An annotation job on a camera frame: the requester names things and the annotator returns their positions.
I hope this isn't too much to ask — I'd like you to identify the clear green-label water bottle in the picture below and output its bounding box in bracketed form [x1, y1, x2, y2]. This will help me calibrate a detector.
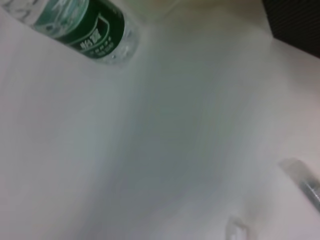
[0, 0, 141, 69]

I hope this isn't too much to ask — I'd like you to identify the mint green pen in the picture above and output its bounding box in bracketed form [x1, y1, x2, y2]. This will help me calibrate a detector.
[225, 215, 251, 240]

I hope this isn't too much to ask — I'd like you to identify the grey glitter marker pen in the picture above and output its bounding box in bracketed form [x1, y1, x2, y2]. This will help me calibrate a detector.
[278, 157, 320, 214]

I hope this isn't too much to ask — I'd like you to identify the black mesh pen holder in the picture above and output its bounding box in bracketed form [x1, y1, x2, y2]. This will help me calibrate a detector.
[261, 0, 320, 60]

